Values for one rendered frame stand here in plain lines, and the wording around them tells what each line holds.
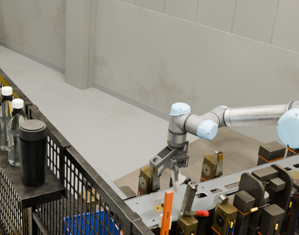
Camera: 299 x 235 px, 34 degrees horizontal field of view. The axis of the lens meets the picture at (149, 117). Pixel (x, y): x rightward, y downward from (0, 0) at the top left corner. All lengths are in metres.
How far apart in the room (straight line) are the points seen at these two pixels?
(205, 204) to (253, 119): 0.50
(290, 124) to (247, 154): 1.67
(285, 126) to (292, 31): 2.65
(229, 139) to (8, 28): 4.44
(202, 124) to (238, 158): 1.38
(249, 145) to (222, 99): 1.37
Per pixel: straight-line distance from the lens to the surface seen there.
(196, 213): 1.88
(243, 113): 1.85
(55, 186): 1.40
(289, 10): 4.20
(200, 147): 3.23
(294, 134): 1.60
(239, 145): 3.34
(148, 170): 2.23
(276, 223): 2.07
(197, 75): 4.79
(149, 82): 5.22
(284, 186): 2.11
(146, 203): 2.10
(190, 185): 1.85
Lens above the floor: 2.20
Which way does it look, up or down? 25 degrees down
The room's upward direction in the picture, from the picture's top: 6 degrees clockwise
